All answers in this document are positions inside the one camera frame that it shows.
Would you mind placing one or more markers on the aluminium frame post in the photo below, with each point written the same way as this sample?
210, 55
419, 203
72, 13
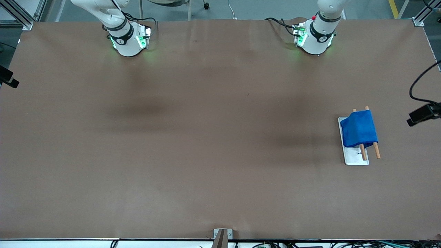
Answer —
20, 13
425, 13

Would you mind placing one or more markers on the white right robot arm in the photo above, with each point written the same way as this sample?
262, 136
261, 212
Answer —
124, 34

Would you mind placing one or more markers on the office chair base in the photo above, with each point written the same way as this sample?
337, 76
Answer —
189, 8

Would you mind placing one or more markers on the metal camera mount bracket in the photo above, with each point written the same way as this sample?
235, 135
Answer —
222, 237

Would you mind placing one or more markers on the blue towel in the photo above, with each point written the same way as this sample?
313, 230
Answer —
360, 129

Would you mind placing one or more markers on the white towel rack with wooden rods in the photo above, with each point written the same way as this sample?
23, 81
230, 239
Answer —
355, 156

